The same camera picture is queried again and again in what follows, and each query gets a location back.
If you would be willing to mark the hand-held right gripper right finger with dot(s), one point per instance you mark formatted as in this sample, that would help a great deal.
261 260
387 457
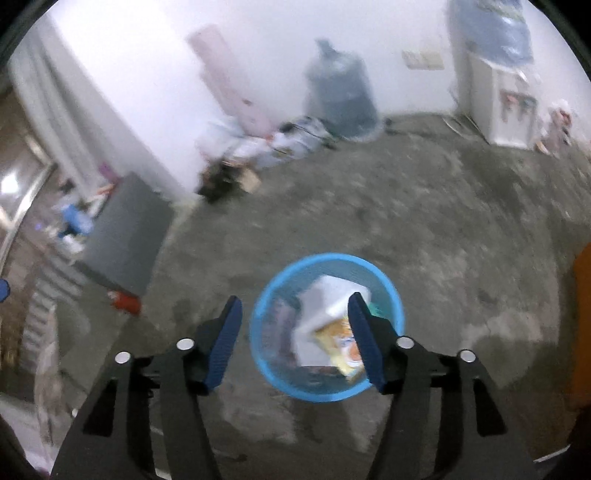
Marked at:
367 341

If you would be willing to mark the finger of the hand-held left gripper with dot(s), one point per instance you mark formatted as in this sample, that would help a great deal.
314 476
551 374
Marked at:
3 290

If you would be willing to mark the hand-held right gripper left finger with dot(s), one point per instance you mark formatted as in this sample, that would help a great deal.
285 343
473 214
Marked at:
224 346

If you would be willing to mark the yellow snack packet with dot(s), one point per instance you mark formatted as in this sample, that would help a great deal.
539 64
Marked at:
337 341

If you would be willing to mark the blue mesh wastebasket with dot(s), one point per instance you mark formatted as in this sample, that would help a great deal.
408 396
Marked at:
277 374

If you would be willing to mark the white and blue carton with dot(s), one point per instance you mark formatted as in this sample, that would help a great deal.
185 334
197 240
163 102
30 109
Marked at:
323 300

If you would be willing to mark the metal railing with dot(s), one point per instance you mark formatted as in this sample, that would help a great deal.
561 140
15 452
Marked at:
46 295

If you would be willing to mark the blue plastic bottle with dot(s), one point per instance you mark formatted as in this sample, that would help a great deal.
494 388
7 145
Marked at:
76 219

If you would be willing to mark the small red floor object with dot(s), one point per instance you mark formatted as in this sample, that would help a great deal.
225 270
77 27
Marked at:
127 302

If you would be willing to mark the dark bag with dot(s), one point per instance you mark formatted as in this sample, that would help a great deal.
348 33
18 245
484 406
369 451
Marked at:
217 182

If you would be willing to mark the white curtain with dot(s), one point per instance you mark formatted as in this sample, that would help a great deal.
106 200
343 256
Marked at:
60 92

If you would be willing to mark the pale floor clutter pile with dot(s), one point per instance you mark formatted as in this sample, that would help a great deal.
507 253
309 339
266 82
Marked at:
277 143

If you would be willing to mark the orange object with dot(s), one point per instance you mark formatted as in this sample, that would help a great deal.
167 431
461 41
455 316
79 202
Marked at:
582 323

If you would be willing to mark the large water jug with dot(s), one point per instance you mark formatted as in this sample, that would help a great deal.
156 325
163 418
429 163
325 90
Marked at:
341 92

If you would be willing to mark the white water dispenser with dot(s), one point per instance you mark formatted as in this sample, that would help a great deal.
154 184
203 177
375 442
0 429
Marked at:
498 106

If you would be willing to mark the pink rolled board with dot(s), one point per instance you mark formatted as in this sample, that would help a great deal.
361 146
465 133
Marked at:
221 69

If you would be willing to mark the blue wrapped water bottle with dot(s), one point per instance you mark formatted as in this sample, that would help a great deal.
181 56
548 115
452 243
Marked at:
494 32

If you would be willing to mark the wall socket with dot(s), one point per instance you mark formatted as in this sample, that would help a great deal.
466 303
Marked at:
422 58

